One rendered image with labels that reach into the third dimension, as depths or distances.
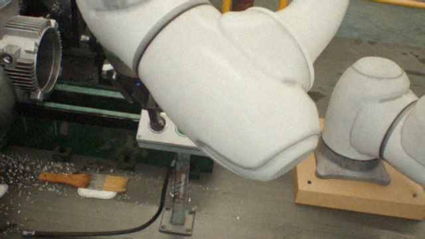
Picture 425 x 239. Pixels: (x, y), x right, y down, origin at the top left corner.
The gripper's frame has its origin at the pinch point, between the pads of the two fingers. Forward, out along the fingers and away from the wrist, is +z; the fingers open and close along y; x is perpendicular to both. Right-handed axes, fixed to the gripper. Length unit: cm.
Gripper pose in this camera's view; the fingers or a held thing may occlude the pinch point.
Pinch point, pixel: (154, 107)
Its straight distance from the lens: 79.0
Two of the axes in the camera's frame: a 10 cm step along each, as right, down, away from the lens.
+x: -1.3, 9.3, -3.5
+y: -9.9, -1.4, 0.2
